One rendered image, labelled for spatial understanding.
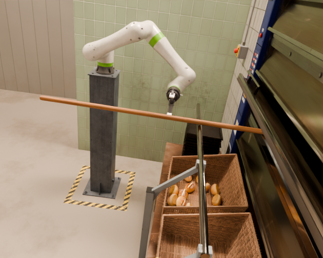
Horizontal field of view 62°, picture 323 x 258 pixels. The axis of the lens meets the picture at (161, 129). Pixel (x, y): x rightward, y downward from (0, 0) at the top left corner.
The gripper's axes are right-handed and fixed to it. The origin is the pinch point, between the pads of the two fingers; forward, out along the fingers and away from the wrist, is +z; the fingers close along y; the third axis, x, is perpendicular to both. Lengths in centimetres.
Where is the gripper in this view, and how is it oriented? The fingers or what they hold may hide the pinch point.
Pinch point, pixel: (169, 107)
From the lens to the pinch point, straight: 164.6
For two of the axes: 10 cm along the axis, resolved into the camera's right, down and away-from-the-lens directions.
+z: -1.2, 4.6, -8.8
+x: -9.9, -1.6, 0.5
